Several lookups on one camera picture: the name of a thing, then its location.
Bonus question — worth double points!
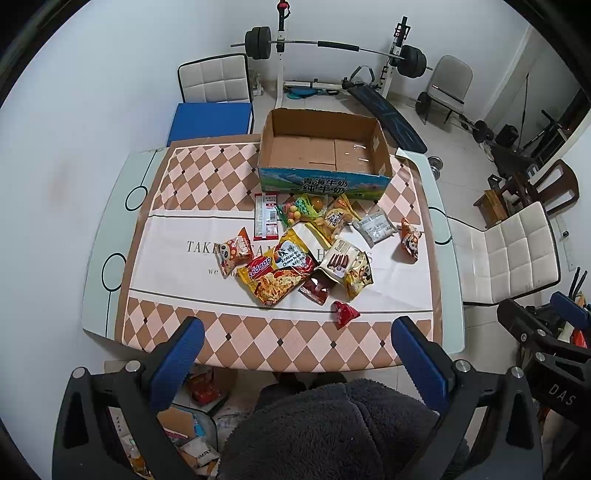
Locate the green gumball candy bag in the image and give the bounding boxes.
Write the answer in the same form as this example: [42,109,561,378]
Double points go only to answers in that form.
[276,194,320,228]

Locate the box of clutter under table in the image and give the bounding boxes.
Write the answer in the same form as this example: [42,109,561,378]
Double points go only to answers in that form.
[108,363,240,480]

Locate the small orange snack bag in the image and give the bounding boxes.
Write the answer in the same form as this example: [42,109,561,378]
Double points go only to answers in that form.
[401,217,422,261]

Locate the black blue sit-up bench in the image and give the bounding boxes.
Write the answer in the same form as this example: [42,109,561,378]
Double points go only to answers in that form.
[342,77,428,154]

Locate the grey white snack packet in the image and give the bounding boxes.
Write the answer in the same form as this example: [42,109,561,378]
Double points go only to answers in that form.
[353,209,398,248]

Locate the orange jelly cup pack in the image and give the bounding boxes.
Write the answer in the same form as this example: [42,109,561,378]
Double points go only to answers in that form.
[308,195,329,215]

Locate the yellow egg biscuit bag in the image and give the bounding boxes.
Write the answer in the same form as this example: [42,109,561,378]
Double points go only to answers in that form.
[312,194,361,245]

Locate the small red snack packet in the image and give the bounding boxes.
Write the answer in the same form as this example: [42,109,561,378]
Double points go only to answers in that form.
[331,300,361,330]

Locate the barbell with black plates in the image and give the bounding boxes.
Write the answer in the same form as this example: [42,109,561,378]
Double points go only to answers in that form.
[231,26,433,78]

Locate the white red long packet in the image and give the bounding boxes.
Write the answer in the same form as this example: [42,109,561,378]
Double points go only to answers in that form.
[253,193,279,241]

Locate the open cardboard box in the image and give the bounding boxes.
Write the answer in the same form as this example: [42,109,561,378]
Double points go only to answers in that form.
[257,108,394,200]

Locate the yellow instant noodle packet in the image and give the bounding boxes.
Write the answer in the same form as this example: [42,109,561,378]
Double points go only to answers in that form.
[238,229,317,307]

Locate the white padded chair right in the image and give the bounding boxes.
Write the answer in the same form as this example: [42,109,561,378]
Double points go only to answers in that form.
[448,202,561,306]

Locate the checkered printed tablecloth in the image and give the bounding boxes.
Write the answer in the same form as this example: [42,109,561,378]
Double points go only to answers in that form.
[113,135,443,372]

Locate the dark wooden chair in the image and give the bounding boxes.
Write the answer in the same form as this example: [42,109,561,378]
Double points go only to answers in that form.
[498,159,580,217]

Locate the orange panda snack bag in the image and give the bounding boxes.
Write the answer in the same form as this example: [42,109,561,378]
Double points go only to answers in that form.
[213,227,253,278]

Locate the yellow panda snack bag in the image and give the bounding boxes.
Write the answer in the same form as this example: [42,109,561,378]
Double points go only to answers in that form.
[344,252,374,300]

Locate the grey folding chair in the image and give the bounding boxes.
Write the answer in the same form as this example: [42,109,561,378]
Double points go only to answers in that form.
[415,55,473,122]

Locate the white chocolate wafer packet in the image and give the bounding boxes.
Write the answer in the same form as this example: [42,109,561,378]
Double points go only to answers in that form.
[320,238,361,283]

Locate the white chair with blue cushion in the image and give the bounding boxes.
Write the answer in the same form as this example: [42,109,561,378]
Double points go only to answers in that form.
[167,53,254,144]

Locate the dark red snack packet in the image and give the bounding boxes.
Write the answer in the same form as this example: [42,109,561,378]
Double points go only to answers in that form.
[298,270,335,305]

